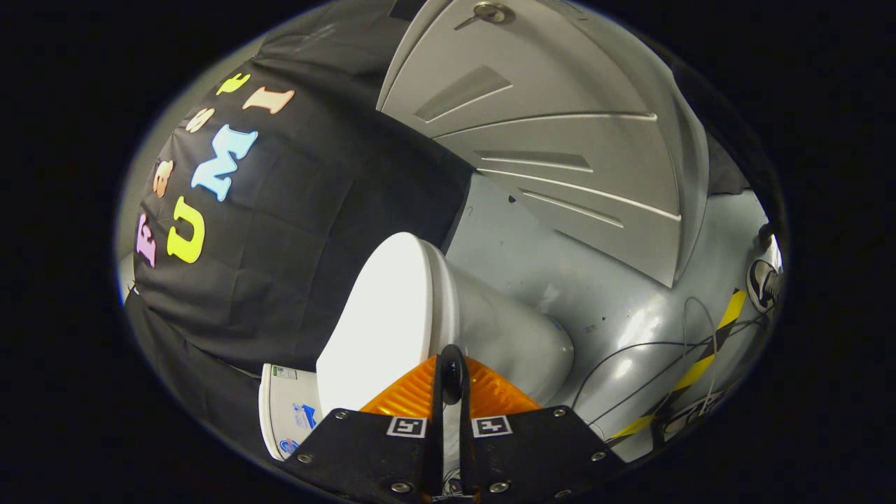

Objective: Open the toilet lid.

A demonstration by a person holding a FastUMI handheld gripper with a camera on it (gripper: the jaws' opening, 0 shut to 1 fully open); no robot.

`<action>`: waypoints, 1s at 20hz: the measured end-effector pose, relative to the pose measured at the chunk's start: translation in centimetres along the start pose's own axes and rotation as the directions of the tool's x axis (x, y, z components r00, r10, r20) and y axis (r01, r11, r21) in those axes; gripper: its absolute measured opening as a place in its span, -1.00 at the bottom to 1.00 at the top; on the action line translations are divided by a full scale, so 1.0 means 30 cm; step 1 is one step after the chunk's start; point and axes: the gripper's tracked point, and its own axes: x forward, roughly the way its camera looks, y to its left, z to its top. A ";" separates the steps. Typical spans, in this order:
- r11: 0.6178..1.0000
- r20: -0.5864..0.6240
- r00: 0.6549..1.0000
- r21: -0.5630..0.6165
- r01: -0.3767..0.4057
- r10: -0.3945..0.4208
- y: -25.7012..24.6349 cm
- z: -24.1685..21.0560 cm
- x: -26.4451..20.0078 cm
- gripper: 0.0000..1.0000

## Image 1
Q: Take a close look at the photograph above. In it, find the grey cabinet with white top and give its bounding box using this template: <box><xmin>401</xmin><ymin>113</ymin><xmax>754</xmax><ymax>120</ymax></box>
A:
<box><xmin>377</xmin><ymin>0</ymin><xmax>709</xmax><ymax>289</ymax></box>

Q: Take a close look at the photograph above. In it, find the yellow black hazard tape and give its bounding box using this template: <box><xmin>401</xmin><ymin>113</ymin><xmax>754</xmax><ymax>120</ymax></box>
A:
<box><xmin>605</xmin><ymin>288</ymin><xmax>748</xmax><ymax>445</ymax></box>

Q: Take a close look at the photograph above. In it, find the black white shoe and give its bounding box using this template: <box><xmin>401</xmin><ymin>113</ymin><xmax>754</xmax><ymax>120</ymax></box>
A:
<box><xmin>746</xmin><ymin>258</ymin><xmax>781</xmax><ymax>314</ymax></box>

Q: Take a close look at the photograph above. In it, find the metal cabinet lock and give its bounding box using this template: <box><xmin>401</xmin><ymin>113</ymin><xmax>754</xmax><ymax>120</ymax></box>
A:
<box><xmin>455</xmin><ymin>1</ymin><xmax>515</xmax><ymax>30</ymax></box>

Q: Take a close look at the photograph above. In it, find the black backdrop cloth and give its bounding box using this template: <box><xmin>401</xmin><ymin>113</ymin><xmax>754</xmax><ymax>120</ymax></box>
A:
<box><xmin>115</xmin><ymin>0</ymin><xmax>753</xmax><ymax>456</ymax></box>

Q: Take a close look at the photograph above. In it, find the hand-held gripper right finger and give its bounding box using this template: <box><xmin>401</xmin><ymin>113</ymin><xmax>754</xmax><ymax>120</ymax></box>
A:
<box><xmin>442</xmin><ymin>344</ymin><xmax>627</xmax><ymax>503</ymax></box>

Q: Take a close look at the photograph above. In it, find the thin black cable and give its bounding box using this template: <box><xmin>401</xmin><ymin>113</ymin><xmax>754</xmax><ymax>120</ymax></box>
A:
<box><xmin>570</xmin><ymin>311</ymin><xmax>771</xmax><ymax>428</ymax></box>

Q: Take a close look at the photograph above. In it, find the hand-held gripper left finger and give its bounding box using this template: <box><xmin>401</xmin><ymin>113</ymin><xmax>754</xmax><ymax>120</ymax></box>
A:
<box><xmin>280</xmin><ymin>353</ymin><xmax>449</xmax><ymax>503</ymax></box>

